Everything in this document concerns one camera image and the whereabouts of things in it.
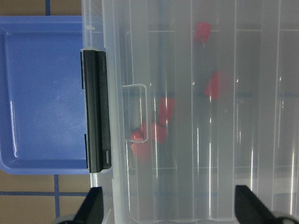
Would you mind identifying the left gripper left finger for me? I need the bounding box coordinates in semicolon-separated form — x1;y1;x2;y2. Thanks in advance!
56;187;104;224

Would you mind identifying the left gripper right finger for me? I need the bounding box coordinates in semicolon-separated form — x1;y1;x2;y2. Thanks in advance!
235;185;299;224

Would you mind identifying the clear plastic box lid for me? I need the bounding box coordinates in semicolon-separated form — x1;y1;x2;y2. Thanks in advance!
102;0;299;224

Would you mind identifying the red block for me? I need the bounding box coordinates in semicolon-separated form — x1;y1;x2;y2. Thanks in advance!
194;22;211;44
130;121;168;162
203;70;228;100
158;97;175;126

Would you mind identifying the black latch on box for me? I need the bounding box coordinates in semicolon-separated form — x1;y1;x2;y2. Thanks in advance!
80;49;112;173

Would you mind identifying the clear plastic storage box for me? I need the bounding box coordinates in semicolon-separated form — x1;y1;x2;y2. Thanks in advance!
80;0;115;224

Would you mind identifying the red block bottom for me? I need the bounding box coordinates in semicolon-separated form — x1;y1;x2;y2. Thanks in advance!
130;121;168;162

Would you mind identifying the blue plastic tray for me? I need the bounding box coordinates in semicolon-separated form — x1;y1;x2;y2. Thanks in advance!
0;16;88;175

